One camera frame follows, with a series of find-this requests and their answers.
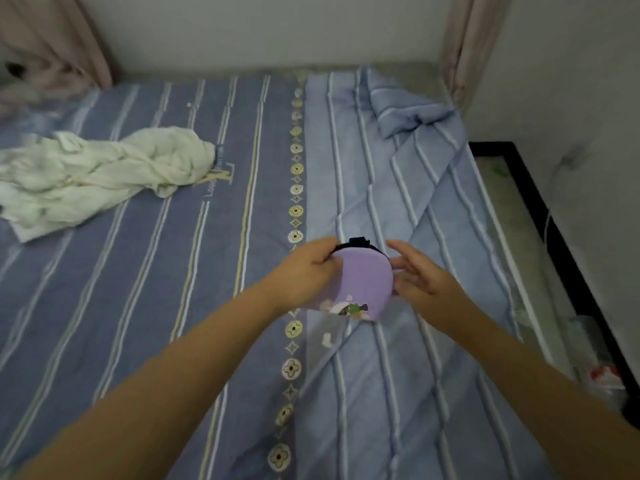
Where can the black bed frame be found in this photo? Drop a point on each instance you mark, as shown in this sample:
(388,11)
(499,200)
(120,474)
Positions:
(555,254)

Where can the person's left hand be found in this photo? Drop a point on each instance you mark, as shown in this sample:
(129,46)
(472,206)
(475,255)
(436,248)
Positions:
(304,271)

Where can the purple garment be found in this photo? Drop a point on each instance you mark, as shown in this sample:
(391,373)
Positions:
(361,282)

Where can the blue striped bed sheet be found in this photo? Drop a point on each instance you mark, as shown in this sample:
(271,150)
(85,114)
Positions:
(150,274)

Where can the plastic bag with red print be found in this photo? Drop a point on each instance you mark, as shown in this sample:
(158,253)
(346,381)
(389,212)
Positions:
(597,364)

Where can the person's right thumb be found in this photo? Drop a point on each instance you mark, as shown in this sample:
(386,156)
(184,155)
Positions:
(406,265)

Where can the person's right forearm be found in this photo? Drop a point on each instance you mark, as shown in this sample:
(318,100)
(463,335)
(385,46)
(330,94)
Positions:
(540,394)

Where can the person's right hand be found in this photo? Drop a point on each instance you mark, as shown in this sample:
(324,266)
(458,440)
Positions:
(430,284)

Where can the person's left thumb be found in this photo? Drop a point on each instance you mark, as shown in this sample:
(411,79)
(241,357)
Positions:
(327,262)

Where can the pink curtain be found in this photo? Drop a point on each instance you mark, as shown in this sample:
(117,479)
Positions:
(467,42)
(52,39)

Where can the white crumpled cloth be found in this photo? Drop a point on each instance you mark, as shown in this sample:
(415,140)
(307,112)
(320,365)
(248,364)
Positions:
(95,169)

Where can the person's left forearm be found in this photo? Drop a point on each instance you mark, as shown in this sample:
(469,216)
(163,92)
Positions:
(150,394)

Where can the light blue striped quilt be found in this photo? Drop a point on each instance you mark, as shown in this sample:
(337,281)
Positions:
(400,244)

